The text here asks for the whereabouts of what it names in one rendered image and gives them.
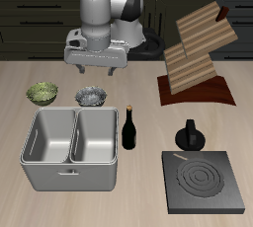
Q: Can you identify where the white two-bin basket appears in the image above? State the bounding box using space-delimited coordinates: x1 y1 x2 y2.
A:
19 106 120 192

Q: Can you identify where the round black stove knob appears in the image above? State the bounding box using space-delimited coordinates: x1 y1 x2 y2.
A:
174 118 207 152

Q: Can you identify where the black speckled bowl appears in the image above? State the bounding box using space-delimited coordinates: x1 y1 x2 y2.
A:
74 86 109 108

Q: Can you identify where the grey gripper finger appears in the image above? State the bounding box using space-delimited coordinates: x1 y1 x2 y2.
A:
107 66 119 77
75 63 86 75

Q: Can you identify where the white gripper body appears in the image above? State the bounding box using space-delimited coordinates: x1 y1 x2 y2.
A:
63 38 130 69

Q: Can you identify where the wooden slat rack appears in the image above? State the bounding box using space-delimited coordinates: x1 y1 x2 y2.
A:
156 0 239 108

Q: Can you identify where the green bowl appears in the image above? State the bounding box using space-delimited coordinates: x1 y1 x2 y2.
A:
26 81 59 107

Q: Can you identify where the dark wine bottle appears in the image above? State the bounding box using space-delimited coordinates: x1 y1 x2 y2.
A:
121 105 137 151

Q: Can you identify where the dark grey stove plate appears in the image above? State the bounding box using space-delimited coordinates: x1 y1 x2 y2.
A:
161 150 246 215

